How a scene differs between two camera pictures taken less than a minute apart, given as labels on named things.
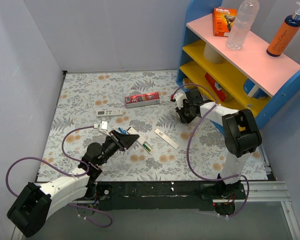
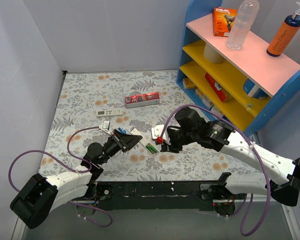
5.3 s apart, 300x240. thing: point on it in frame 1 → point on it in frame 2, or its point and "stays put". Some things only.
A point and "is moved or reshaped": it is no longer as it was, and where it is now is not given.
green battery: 146,147 is moved or reshaped
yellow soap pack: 186,80 stays put
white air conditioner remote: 109,113 stays put
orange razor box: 223,18 stays put
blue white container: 253,90 stays put
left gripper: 117,140 stays put
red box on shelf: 218,90 stays put
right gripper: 186,113 → 172,139
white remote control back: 143,143 is moved or reshaped
